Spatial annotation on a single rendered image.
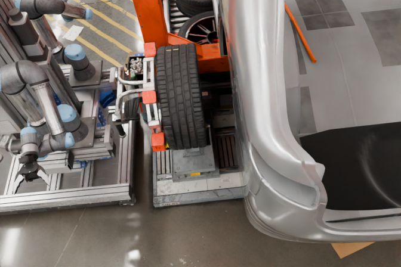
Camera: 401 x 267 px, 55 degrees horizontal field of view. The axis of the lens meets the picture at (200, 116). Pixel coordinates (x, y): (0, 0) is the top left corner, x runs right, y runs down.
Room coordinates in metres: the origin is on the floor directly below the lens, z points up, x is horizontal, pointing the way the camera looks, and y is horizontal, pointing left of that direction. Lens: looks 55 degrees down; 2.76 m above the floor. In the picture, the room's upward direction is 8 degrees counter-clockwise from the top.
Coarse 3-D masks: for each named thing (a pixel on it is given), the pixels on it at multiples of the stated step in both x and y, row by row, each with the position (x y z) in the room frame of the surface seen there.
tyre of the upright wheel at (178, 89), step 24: (168, 48) 1.67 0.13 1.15; (192, 48) 1.62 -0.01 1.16; (168, 72) 1.45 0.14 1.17; (192, 72) 1.43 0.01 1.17; (168, 96) 1.34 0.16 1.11; (192, 96) 1.31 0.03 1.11; (168, 120) 1.24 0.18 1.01; (192, 120) 1.23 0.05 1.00; (168, 144) 1.20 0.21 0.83; (192, 144) 1.20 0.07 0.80
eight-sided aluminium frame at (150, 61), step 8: (144, 64) 1.59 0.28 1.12; (152, 64) 1.58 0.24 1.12; (144, 72) 1.53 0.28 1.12; (152, 72) 1.52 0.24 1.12; (144, 80) 1.46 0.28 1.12; (152, 80) 1.46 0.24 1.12; (144, 88) 1.41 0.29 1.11; (152, 88) 1.41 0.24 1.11; (160, 112) 1.60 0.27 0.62; (152, 120) 1.28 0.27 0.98; (160, 120) 1.53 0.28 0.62; (152, 128) 1.26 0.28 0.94; (160, 128) 1.26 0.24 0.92
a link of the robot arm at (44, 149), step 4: (40, 140) 1.12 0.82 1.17; (44, 140) 1.13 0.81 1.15; (48, 140) 1.13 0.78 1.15; (40, 144) 1.10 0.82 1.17; (44, 144) 1.10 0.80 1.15; (48, 144) 1.10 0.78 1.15; (40, 148) 1.08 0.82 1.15; (44, 148) 1.09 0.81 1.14; (48, 148) 1.09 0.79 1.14; (40, 152) 1.07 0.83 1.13; (44, 152) 1.08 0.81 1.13; (48, 152) 1.08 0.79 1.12; (52, 152) 1.08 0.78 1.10; (40, 156) 1.07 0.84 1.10; (44, 156) 1.08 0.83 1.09
